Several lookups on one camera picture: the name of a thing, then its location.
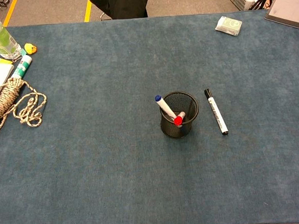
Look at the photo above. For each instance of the black capped white marker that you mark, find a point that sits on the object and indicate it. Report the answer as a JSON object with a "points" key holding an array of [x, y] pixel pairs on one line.
{"points": [[216, 112]]}

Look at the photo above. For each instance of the blue capped white marker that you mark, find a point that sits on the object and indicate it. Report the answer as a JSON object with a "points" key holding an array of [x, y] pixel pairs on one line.
{"points": [[163, 106]]}

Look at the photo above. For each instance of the red capped white marker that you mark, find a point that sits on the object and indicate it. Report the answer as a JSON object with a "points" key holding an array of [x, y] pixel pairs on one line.
{"points": [[178, 120]]}

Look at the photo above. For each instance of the black mesh pen cup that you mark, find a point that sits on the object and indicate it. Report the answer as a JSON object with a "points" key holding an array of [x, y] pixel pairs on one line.
{"points": [[187, 106]]}

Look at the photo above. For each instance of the blue felt table mat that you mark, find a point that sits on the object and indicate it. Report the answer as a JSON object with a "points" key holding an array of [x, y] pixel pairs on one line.
{"points": [[116, 158]]}

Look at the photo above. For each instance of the person in black trousers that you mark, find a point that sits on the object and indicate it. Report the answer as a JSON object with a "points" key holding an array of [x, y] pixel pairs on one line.
{"points": [[121, 3]]}

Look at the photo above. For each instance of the green white tissue packet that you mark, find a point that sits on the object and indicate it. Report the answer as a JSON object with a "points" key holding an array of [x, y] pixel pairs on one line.
{"points": [[228, 25]]}

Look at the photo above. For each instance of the yellow rubber duck toy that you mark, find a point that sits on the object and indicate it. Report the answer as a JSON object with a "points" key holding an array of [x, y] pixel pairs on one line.
{"points": [[30, 48]]}

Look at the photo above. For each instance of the white green glue stick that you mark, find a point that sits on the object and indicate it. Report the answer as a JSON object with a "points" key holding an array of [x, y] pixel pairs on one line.
{"points": [[22, 67]]}

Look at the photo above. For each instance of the grey laptop computer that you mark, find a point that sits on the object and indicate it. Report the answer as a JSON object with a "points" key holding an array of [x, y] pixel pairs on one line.
{"points": [[289, 7]]}

